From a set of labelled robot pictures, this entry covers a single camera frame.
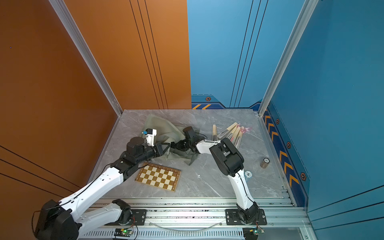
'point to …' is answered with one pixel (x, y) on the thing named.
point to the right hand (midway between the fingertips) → (171, 145)
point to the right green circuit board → (252, 233)
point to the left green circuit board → (123, 232)
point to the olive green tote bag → (167, 132)
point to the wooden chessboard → (158, 176)
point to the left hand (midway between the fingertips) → (171, 143)
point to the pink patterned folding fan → (242, 130)
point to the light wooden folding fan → (224, 133)
